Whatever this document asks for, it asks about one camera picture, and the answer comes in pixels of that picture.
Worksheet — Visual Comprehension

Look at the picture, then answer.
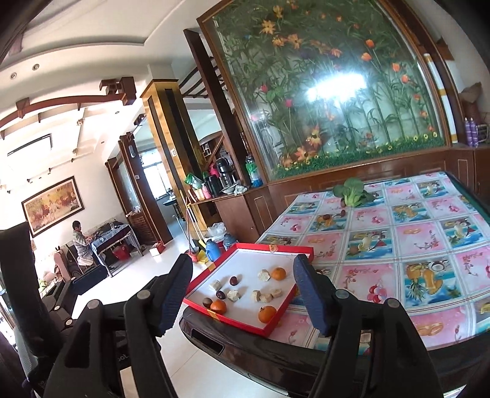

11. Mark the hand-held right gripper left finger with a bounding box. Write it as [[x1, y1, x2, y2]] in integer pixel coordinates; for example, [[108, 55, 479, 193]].
[[42, 253, 194, 398]]

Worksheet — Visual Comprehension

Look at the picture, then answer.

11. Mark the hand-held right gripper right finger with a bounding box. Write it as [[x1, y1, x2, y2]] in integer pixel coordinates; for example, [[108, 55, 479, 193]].
[[293, 254, 447, 398]]

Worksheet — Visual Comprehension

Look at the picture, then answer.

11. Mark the red tray white inside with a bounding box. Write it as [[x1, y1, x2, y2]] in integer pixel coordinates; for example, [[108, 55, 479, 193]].
[[183, 243, 315, 337]]

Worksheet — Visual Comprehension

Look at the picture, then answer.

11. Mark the dark side table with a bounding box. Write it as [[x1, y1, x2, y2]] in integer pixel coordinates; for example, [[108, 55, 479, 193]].
[[90, 224, 135, 278]]

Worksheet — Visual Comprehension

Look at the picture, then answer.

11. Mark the wooden partition cabinet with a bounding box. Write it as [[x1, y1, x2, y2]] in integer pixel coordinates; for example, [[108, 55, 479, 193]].
[[189, 145, 490, 246]]

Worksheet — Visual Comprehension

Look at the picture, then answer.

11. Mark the printed pink blue tablecloth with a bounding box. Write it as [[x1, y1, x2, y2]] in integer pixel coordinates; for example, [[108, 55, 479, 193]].
[[254, 171, 490, 351]]

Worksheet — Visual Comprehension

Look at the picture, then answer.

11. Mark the green leafy vegetable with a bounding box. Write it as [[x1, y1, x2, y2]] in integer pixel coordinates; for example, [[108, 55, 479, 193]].
[[332, 177, 378, 208]]

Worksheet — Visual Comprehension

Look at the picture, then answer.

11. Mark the black flask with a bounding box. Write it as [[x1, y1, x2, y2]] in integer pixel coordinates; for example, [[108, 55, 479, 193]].
[[205, 175, 222, 199]]

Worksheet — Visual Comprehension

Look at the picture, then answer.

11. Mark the black thermos pot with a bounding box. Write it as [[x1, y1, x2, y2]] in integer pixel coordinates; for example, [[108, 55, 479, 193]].
[[215, 158, 235, 192]]

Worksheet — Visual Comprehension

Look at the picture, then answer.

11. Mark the rectangular ceiling light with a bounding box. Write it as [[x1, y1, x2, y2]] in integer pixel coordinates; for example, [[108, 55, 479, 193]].
[[7, 134, 52, 157]]

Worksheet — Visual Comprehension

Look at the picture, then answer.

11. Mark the green plastic bottle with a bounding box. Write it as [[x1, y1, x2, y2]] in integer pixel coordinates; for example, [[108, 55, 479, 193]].
[[247, 155, 262, 188]]

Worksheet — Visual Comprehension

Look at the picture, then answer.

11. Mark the floral bamboo glass panel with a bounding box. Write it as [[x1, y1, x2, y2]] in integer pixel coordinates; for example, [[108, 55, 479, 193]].
[[201, 0, 452, 180]]

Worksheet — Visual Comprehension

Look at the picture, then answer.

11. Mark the white yellow rolled scroll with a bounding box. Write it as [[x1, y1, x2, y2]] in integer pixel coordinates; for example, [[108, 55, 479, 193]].
[[423, 54, 459, 144]]

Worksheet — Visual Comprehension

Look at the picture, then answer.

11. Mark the brown paper bag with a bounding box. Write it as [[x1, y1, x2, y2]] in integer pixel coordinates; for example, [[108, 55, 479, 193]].
[[459, 82, 484, 115]]

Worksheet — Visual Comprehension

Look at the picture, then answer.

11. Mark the yellow handle broom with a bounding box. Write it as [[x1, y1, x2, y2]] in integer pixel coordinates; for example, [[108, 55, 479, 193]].
[[180, 189, 209, 263]]

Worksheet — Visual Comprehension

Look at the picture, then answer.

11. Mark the framed wall painting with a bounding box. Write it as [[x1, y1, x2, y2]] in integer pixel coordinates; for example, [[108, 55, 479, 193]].
[[21, 176, 85, 238]]

